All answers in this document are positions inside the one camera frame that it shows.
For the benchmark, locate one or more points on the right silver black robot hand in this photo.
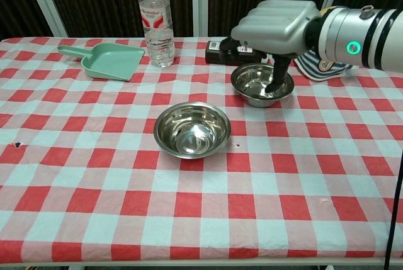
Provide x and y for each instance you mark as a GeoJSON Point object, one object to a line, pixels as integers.
{"type": "Point", "coordinates": [277, 27]}

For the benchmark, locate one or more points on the stainless steel bowl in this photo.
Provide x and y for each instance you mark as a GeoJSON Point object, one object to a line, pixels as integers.
{"type": "Point", "coordinates": [192, 131]}
{"type": "Point", "coordinates": [255, 101]}
{"type": "Point", "coordinates": [248, 81]}

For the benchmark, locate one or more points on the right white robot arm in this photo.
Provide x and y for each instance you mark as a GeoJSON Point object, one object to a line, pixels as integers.
{"type": "Point", "coordinates": [362, 31]}

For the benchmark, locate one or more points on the yellow striped plush toy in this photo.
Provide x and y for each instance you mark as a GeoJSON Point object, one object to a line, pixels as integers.
{"type": "Point", "coordinates": [315, 68]}

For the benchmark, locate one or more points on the brown labelled medicine bottle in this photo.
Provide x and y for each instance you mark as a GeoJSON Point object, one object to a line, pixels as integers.
{"type": "Point", "coordinates": [214, 57]}

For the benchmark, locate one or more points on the clear plastic water bottle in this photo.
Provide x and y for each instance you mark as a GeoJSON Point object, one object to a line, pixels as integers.
{"type": "Point", "coordinates": [156, 31]}

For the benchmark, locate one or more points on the mint green plastic dustpan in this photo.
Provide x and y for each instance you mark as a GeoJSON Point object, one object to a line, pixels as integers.
{"type": "Point", "coordinates": [110, 62]}

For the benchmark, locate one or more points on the red white checkered tablecloth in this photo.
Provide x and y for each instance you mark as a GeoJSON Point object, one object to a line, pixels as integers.
{"type": "Point", "coordinates": [94, 188]}

